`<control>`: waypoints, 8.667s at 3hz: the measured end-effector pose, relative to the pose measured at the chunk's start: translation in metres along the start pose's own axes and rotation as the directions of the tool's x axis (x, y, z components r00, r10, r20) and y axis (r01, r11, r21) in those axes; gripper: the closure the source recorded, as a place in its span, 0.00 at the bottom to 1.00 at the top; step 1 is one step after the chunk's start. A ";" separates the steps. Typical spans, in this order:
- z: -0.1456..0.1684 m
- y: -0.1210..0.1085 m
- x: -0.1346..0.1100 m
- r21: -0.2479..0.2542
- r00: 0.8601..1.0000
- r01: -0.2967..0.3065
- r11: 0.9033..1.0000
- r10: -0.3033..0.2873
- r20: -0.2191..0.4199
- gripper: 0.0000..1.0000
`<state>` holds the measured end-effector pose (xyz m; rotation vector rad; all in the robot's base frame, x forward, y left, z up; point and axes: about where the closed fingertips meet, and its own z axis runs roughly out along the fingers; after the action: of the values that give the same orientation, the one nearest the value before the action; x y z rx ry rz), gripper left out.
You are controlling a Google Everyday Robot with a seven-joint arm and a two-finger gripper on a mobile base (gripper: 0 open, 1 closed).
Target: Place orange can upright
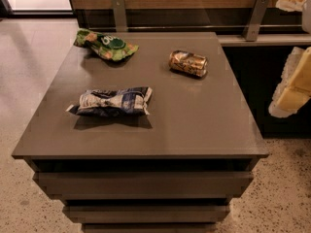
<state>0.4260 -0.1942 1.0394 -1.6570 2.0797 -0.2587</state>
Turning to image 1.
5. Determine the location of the orange dented soda can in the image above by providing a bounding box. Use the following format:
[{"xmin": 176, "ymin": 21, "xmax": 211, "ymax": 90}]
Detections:
[{"xmin": 169, "ymin": 50, "xmax": 208, "ymax": 78}]

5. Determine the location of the grey drawer cabinet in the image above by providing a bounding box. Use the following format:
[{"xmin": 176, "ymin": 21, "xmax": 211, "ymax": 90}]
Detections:
[{"xmin": 13, "ymin": 33, "xmax": 267, "ymax": 233}]

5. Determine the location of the green snack bag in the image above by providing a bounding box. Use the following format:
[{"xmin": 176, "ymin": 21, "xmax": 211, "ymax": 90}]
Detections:
[{"xmin": 74, "ymin": 28, "xmax": 139, "ymax": 62}]

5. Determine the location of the blue white chip bag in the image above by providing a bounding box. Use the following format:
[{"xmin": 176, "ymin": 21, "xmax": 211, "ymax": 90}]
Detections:
[{"xmin": 67, "ymin": 86, "xmax": 153, "ymax": 117}]

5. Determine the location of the right metal wall bracket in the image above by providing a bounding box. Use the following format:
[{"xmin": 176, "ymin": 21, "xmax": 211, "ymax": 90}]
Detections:
[{"xmin": 242, "ymin": 0, "xmax": 270, "ymax": 42}]

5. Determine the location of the metal wall bracket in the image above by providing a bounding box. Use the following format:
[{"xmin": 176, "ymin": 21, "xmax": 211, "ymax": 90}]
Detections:
[
  {"xmin": 242, "ymin": 0, "xmax": 270, "ymax": 42},
  {"xmin": 111, "ymin": 0, "xmax": 128, "ymax": 32}
]

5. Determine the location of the left metal wall bracket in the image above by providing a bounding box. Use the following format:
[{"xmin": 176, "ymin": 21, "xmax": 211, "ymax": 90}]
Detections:
[{"xmin": 111, "ymin": 0, "xmax": 128, "ymax": 32}]

